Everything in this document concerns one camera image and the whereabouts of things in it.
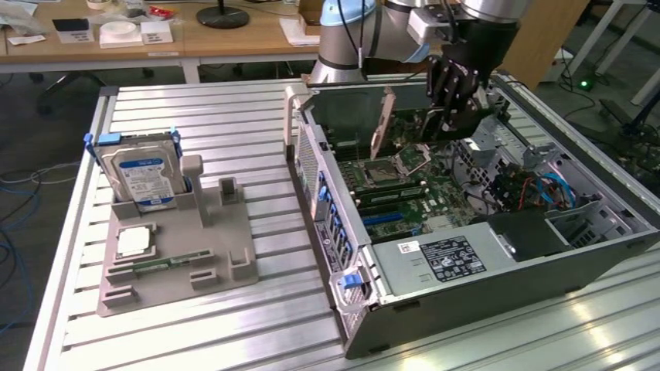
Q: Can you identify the hard disk in blue caddy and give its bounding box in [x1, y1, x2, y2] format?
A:
[82, 127, 194, 213]

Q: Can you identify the blue expansion slot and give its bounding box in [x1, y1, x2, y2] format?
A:
[362, 213, 404, 228]

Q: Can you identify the wooden desk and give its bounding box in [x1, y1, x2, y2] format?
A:
[0, 0, 465, 84]

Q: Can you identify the white paper tag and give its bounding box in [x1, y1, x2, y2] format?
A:
[6, 34, 48, 46]

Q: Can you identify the white box with black top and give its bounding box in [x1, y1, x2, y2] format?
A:
[50, 18, 97, 44]

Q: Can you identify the metal disk bay cage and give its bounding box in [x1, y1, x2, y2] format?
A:
[453, 115, 516, 181]

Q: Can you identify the green RAM stick bare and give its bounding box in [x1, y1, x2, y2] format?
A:
[132, 257, 192, 277]

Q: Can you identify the blue data wire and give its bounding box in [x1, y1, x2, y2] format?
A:
[534, 173, 577, 212]

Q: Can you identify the graphics card with black fan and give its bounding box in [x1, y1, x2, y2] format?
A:
[369, 85, 493, 160]

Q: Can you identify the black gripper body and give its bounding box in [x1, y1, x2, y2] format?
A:
[440, 21, 517, 84]

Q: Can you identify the white table frame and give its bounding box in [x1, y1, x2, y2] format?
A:
[566, 0, 660, 105]

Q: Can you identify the grey plastic parts rack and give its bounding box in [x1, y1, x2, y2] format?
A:
[94, 154, 258, 318]

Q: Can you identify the white paper stack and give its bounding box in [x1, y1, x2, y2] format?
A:
[280, 17, 321, 47]

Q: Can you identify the grey power supply unit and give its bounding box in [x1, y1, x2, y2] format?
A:
[370, 222, 516, 306]

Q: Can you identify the blue network cable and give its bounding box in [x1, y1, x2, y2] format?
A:
[0, 185, 40, 333]

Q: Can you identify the silver CPU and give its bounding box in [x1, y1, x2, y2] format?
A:
[116, 227, 153, 260]

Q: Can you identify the plain white box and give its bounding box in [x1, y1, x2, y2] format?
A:
[138, 21, 174, 46]

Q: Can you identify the green RAM stick with label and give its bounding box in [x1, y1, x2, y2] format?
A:
[366, 187, 430, 204]

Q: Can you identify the CPU socket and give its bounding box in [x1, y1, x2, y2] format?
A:
[362, 158, 401, 185]

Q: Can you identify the light grey wrist camera box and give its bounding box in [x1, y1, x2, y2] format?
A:
[406, 7, 454, 44]

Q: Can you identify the black round lamp base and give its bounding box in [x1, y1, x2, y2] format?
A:
[194, 0, 252, 30]

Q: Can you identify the open grey PC case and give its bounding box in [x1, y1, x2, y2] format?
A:
[284, 69, 660, 360]

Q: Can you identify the white tape roll on box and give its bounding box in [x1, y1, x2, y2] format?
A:
[98, 21, 144, 49]

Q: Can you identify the wooden cabinet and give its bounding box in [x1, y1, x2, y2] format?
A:
[493, 0, 592, 89]

